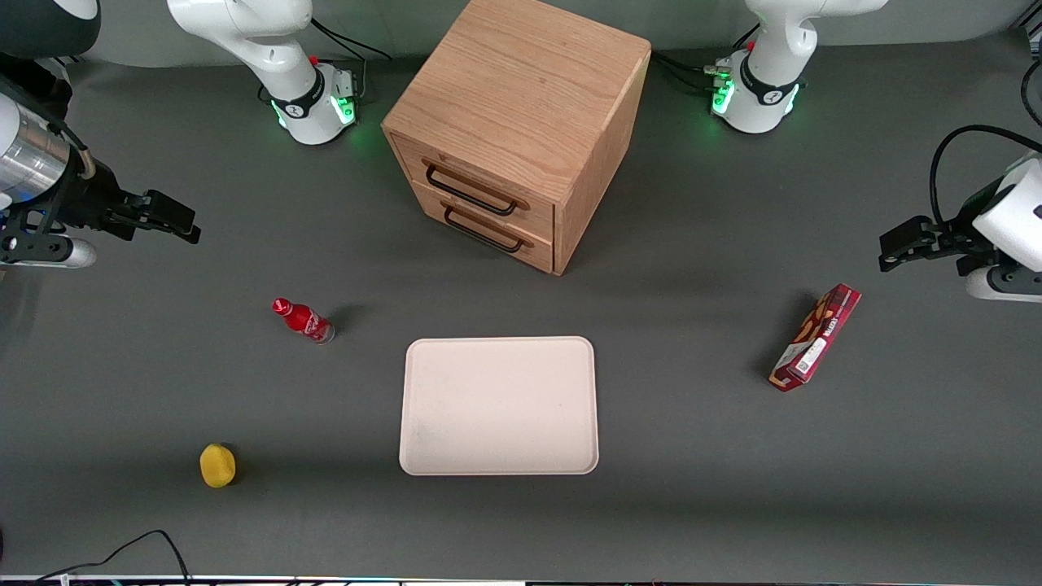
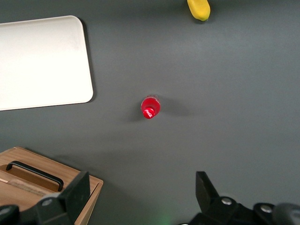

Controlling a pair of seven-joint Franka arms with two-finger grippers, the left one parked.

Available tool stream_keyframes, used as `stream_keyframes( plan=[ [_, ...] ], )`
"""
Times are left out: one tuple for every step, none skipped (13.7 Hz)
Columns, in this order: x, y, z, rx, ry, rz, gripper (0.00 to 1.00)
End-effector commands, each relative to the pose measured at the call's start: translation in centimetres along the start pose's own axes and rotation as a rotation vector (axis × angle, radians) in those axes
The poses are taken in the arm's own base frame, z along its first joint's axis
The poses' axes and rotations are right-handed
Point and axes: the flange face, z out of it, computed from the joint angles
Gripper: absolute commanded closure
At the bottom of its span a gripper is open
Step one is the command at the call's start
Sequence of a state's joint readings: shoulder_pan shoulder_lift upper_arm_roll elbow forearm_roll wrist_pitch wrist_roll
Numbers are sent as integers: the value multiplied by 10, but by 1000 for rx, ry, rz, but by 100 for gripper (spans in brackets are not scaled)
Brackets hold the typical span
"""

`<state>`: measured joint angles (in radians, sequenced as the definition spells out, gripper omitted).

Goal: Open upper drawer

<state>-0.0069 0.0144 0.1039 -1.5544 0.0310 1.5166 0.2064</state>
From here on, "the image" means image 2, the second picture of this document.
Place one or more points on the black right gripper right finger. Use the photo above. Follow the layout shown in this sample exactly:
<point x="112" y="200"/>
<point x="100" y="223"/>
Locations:
<point x="208" y="199"/>

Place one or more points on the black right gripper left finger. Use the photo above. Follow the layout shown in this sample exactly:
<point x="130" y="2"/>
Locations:
<point x="76" y="192"/>

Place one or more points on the wooden drawer cabinet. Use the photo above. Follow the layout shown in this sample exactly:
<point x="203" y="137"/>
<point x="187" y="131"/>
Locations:
<point x="77" y="174"/>

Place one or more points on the small red bottle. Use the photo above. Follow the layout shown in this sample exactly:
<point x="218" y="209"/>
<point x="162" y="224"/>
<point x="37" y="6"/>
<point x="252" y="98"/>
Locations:
<point x="150" y="108"/>

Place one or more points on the beige plastic tray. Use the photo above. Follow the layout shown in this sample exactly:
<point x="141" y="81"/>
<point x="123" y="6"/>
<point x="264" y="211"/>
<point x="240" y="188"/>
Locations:
<point x="42" y="63"/>

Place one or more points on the yellow lemon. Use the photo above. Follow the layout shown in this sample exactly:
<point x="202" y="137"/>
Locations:
<point x="199" y="9"/>

